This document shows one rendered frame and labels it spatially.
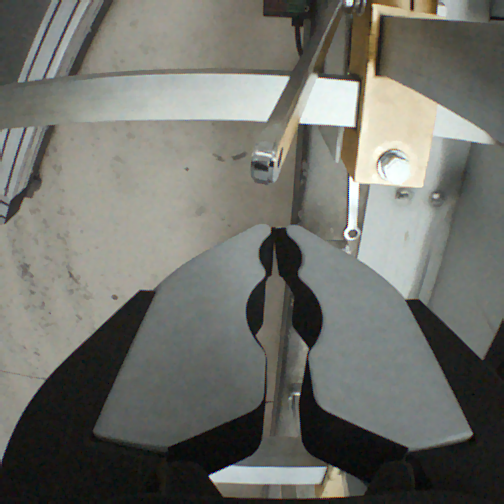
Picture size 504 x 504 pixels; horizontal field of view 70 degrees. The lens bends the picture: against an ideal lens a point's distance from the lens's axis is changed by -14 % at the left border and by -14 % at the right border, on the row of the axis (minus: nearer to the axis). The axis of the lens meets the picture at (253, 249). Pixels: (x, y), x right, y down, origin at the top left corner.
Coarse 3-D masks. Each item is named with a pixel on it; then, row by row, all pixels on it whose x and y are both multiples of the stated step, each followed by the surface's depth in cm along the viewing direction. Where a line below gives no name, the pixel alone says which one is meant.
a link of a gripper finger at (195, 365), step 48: (240, 240) 11; (192, 288) 9; (240, 288) 9; (144, 336) 8; (192, 336) 8; (240, 336) 8; (144, 384) 7; (192, 384) 7; (240, 384) 7; (96, 432) 6; (144, 432) 6; (192, 432) 6; (240, 432) 6
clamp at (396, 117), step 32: (384, 0) 20; (416, 0) 19; (352, 32) 25; (352, 64) 25; (384, 96) 23; (416, 96) 23; (352, 128) 26; (384, 128) 24; (416, 128) 24; (352, 160) 26; (416, 160) 25
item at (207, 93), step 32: (0, 96) 24; (32, 96) 24; (64, 96) 24; (96, 96) 24; (128, 96) 24; (160, 96) 24; (192, 96) 24; (224, 96) 24; (256, 96) 24; (320, 96) 24; (352, 96) 24; (0, 128) 25; (448, 128) 24
